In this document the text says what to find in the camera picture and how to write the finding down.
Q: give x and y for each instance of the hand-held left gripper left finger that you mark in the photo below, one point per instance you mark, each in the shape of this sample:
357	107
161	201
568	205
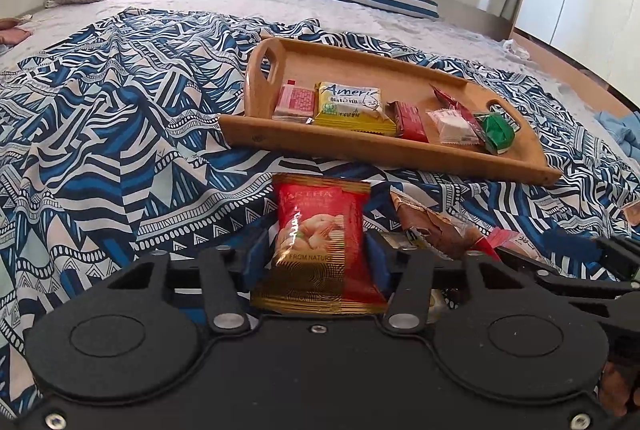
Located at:
256	257

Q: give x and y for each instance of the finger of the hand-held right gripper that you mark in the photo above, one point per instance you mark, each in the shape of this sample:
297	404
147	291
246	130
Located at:
570	255
550	282

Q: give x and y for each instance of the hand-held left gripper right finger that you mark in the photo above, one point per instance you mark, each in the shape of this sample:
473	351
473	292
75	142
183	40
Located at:
377	262

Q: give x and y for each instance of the red nut packet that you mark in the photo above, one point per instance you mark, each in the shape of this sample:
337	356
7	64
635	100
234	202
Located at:
315	235

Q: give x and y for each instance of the yellow snack packet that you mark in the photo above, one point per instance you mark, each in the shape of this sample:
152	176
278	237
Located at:
352	107

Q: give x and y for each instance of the dark red stick packet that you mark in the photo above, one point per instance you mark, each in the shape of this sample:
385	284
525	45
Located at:
450	101

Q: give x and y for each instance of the wooden serving tray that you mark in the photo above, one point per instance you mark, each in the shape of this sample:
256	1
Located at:
350	75

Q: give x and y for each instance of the light pink snack packet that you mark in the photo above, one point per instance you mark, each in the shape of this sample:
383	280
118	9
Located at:
510	242

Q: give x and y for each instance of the brown snack packet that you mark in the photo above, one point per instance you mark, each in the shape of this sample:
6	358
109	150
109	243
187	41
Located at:
435	225

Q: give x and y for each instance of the dark brown snack bag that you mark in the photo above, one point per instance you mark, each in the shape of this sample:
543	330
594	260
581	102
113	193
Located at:
615	385

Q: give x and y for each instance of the light blue cloth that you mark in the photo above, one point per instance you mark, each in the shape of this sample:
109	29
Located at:
622	130

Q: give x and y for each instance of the green snack packet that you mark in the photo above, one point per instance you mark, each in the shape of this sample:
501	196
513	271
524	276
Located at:
497	130

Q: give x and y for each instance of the small red snack packet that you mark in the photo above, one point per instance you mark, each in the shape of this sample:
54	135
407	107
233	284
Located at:
410	120

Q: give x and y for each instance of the white pink candy packet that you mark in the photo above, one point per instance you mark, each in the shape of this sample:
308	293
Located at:
452	127

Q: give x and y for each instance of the blue patterned blanket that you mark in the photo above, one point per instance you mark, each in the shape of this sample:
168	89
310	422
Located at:
125	135

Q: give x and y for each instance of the crumpled white paper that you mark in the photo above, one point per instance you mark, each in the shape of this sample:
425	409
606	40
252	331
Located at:
516	49

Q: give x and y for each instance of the grey bed mattress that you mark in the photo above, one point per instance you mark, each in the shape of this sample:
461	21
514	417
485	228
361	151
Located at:
250	0

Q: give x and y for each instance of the small pink cloth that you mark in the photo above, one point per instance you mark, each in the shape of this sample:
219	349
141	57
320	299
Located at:
14	31

